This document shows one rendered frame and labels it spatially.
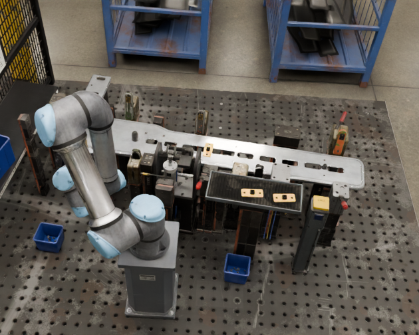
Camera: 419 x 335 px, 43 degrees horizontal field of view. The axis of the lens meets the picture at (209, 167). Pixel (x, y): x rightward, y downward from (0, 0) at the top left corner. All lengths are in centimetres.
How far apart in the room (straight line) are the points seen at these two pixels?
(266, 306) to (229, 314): 16
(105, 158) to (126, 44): 269
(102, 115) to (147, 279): 66
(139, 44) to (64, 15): 98
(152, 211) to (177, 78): 269
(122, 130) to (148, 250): 79
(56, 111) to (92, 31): 333
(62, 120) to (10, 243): 104
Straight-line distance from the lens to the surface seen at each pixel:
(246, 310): 232
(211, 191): 207
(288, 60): 443
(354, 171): 248
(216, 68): 453
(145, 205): 181
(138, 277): 204
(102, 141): 182
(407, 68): 496
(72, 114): 167
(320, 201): 211
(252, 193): 207
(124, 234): 177
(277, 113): 311
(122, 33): 463
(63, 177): 193
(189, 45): 449
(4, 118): 265
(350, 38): 484
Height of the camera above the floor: 276
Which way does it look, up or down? 48 degrees down
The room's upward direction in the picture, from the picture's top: 4 degrees clockwise
